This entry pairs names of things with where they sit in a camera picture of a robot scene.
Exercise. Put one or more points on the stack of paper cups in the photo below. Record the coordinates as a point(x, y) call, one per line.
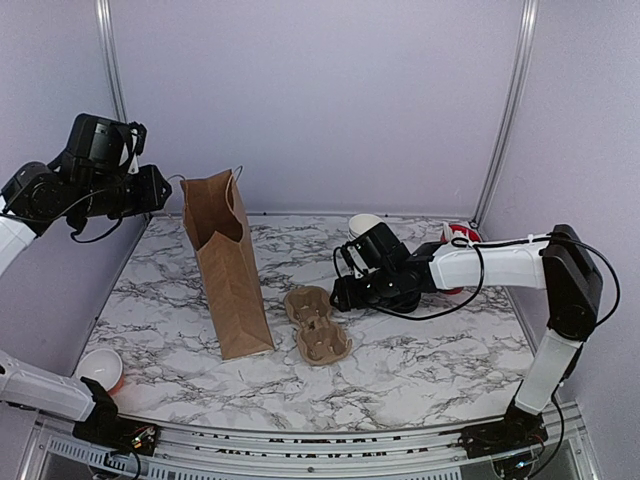
point(361, 223)

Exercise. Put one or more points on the front aluminium rail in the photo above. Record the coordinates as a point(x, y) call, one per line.
point(192, 452)

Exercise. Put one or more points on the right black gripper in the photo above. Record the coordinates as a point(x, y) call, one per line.
point(349, 297)

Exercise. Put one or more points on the brown paper bag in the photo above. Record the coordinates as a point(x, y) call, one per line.
point(216, 223)

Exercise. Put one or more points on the red cylindrical container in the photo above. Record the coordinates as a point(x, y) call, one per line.
point(464, 233)

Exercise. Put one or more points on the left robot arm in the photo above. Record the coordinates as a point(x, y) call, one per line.
point(67, 227)

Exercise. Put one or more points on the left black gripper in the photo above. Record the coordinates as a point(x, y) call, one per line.
point(151, 199)

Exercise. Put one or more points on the right aluminium frame post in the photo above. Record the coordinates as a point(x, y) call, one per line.
point(515, 90)

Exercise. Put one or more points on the left aluminium frame post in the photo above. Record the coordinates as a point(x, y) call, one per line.
point(110, 59)

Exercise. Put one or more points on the orange white bowl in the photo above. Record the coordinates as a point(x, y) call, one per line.
point(103, 365)

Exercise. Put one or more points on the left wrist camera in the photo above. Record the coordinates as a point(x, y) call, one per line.
point(134, 137)

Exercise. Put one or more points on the white packets in container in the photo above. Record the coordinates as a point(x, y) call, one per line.
point(447, 233)

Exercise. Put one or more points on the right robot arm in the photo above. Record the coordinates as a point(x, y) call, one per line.
point(560, 265)

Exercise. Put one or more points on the cardboard cup carrier tray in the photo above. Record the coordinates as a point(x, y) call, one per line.
point(320, 340)

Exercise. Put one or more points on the aluminium frame post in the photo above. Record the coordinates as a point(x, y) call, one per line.
point(110, 59)
point(515, 90)

